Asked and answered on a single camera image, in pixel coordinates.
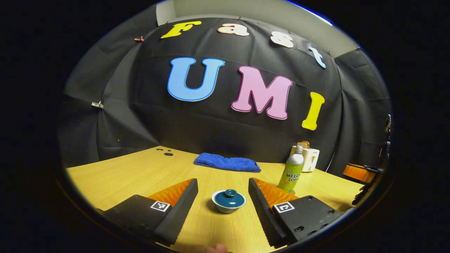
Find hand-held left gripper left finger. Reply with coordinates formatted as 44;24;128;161
101;178;199;247

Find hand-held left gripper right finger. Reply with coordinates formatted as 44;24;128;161
248;177;343;247

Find white teacup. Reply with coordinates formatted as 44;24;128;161
211;192;247;214

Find silver green-label water bottle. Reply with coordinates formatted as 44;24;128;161
277;145;305;192

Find blue towel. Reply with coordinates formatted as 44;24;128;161
194;153;262;173

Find black backdrop cloth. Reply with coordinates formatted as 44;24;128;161
58;4;392;176

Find toaster power cable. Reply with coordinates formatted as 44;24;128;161
325;151;336;173

